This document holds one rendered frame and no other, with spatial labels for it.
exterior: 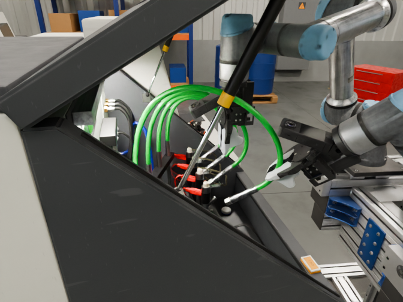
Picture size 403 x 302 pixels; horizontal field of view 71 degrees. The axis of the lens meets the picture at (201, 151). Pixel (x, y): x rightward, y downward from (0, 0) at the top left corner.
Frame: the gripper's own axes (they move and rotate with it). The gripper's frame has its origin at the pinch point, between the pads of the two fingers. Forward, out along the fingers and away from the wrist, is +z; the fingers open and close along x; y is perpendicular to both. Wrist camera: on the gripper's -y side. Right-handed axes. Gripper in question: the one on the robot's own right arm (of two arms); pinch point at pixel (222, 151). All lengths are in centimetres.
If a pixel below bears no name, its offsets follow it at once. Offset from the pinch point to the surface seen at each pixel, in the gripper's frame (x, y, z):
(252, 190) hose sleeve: -12.9, 4.4, 5.8
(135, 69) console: 35.0, -21.3, -17.4
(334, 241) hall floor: 66, 118, 122
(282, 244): -10.8, 17.4, 29.3
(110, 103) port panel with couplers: 24.2, -30.5, -8.9
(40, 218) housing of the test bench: -35, -37, -11
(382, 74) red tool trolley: 263, 324, 39
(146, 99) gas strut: 30.6, -18.4, -7.8
